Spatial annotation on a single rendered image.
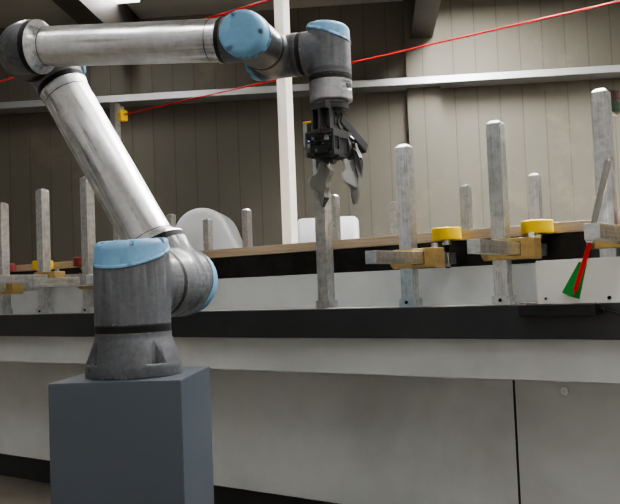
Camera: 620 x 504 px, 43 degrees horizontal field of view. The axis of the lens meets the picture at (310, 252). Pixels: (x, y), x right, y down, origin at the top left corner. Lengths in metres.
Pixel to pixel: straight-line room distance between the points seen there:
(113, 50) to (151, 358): 0.63
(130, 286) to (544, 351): 0.96
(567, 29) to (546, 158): 1.18
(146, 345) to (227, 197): 5.80
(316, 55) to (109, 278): 0.61
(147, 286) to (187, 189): 5.86
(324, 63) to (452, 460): 1.18
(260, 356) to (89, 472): 0.91
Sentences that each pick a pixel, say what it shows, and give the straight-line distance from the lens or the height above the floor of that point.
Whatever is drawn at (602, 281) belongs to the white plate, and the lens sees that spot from 1.84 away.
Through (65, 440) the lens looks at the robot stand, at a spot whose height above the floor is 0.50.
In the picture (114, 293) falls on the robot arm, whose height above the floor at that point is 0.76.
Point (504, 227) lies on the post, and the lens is 1.92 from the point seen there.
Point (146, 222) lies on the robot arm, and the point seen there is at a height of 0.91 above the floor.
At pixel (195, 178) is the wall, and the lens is 7.37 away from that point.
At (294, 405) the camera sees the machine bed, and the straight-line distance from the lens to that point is 2.52.
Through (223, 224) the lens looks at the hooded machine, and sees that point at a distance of 6.56.
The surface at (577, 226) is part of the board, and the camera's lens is 2.08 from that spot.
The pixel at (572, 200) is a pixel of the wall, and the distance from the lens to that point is 7.36.
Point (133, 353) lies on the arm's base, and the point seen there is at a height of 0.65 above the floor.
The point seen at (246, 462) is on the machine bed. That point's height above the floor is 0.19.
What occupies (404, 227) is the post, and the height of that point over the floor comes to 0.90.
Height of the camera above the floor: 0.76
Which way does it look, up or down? 3 degrees up
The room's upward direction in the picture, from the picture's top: 2 degrees counter-clockwise
